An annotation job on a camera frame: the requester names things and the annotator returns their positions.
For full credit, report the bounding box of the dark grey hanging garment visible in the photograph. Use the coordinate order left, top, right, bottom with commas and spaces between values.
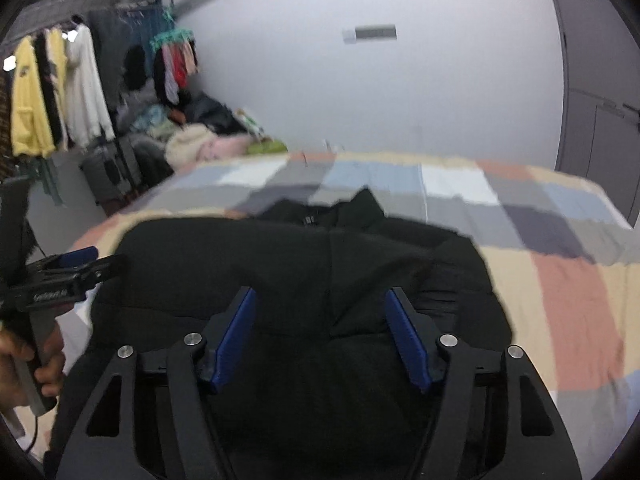
88, 9, 132, 108

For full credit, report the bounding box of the cream fluffy garment pile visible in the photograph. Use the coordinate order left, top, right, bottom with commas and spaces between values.
165, 124, 217, 171

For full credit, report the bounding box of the grey door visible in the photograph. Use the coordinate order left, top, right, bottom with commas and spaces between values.
552, 0, 639, 223

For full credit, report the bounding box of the white hanging sweater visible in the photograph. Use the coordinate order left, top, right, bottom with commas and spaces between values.
65, 24, 115, 150

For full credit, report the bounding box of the grey wall switch panel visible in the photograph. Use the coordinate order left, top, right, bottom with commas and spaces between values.
342, 25, 397, 44

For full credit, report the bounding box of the black puffer jacket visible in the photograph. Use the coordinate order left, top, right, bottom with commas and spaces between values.
44, 190, 512, 479

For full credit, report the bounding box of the yellow fleece jacket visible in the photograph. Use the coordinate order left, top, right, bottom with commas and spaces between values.
11, 32, 64, 158

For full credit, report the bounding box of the person's left hand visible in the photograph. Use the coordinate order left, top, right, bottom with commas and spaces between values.
1, 304, 73, 417

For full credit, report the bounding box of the black suitcase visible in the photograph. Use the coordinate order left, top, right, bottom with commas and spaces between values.
80, 138, 141, 205

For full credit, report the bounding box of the green clip hanger with laundry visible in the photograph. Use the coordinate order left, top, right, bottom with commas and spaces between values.
151, 28, 198, 107

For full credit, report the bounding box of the colourful checked bed cover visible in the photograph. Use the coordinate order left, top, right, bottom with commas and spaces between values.
8, 149, 640, 480

